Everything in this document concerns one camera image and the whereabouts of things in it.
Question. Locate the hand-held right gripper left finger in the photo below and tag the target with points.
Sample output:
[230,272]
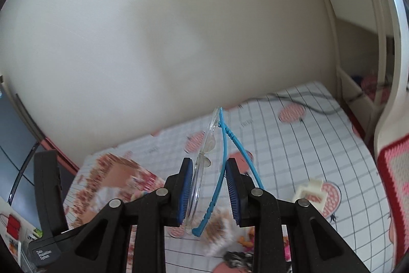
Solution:
[187,196]

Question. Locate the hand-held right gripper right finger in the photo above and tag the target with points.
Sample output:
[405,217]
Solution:
[233,196]

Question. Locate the cotton swab bag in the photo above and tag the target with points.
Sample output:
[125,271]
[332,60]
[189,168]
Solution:
[217,228]

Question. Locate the small orange doll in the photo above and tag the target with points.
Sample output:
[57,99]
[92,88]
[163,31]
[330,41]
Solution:
[246,239]

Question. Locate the clear glasses blue temples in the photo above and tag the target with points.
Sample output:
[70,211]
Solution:
[209,138]

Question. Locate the small black toy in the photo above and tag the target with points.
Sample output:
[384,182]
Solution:
[238,258]

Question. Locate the floral paper box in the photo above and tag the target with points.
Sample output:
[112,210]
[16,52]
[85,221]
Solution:
[118,174]

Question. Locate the white hair claw clip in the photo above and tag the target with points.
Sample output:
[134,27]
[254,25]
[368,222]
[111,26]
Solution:
[311,191]

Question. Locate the small red box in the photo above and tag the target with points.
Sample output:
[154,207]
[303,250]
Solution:
[13,225]

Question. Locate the dark glossy panel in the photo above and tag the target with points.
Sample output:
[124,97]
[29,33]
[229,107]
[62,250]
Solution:
[16,138]

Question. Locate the grid pomegranate print tablecloth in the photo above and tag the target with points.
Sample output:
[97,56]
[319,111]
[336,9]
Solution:
[287,148]

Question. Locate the red pink crochet cushion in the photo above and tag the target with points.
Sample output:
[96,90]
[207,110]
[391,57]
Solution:
[396,183]

